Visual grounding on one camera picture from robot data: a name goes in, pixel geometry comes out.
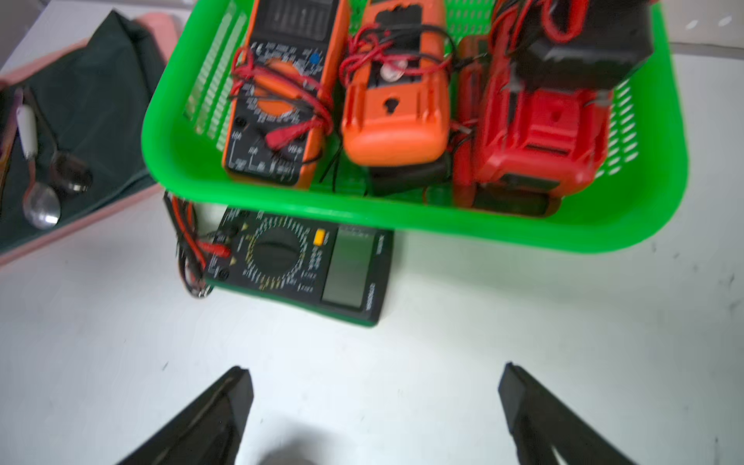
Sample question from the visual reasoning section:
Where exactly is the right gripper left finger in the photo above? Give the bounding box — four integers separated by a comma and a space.
121, 366, 254, 464

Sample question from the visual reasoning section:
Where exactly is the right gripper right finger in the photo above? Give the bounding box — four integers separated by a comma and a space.
498, 362, 632, 464

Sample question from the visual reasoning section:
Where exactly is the dark green multimeter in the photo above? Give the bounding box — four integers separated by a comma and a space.
163, 193, 394, 327

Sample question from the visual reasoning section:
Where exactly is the red multimeter with leads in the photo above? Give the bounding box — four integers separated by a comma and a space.
453, 35, 612, 209

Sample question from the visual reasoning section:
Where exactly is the large orange multimeter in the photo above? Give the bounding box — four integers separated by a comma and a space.
339, 1, 456, 168

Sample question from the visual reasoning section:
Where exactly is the small orange-black multimeter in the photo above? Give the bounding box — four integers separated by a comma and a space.
222, 1, 351, 189

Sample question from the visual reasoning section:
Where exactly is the small black multimeter with leads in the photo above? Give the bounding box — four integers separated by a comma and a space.
491, 1, 654, 90

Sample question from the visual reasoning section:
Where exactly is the green plastic basket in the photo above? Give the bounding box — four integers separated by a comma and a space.
141, 1, 689, 253

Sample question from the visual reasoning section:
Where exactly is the metal spoon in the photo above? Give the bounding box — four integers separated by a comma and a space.
15, 103, 62, 231

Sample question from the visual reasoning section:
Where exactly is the dark green cloth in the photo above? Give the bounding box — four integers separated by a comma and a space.
18, 11, 165, 228

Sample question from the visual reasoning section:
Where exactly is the pink cutting board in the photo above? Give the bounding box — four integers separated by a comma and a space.
1, 13, 177, 265

